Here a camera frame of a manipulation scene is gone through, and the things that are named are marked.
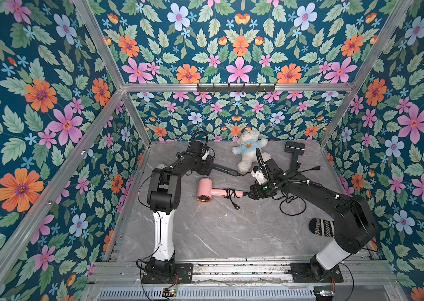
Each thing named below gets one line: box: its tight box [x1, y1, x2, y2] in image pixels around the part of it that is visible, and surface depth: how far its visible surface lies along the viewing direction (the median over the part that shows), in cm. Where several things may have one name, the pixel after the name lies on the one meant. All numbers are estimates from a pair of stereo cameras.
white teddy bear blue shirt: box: [231, 129, 272, 173], surface depth 110 cm
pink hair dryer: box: [196, 177, 244, 204], surface depth 95 cm
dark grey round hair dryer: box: [193, 159, 239, 177], surface depth 99 cm
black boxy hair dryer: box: [284, 141, 306, 172], surface depth 113 cm
